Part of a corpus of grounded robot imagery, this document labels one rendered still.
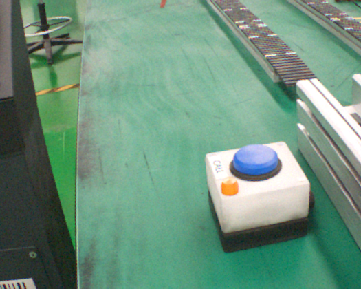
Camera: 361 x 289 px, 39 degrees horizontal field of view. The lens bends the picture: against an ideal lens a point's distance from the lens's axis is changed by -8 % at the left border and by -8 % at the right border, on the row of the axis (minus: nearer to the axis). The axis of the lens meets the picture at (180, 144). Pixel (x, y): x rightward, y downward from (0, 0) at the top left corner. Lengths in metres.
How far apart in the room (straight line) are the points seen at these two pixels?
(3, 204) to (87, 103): 0.20
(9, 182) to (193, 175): 0.29
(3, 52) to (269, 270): 0.45
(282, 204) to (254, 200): 0.03
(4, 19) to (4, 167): 0.21
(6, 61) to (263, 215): 0.40
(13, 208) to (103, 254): 0.31
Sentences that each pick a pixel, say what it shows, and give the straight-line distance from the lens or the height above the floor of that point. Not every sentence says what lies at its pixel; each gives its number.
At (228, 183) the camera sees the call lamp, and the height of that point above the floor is 0.85.
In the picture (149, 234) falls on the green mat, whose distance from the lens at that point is 0.52.
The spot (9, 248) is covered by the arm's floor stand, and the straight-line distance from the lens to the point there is 0.83.
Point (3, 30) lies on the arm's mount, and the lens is 0.73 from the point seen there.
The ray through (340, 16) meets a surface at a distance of 1.06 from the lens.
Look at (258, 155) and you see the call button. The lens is 0.47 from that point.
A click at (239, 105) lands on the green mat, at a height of 0.78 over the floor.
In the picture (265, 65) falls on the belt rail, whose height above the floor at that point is 0.79.
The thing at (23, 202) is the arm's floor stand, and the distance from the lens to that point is 0.78.
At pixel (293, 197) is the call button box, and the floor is 0.83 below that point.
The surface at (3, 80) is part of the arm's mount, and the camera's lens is 0.70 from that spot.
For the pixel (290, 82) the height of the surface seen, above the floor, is 0.81.
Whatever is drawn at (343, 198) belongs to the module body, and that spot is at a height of 0.81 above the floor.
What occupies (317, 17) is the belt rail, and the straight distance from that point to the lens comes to 1.13.
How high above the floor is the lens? 1.09
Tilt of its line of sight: 28 degrees down
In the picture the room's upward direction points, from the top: 7 degrees counter-clockwise
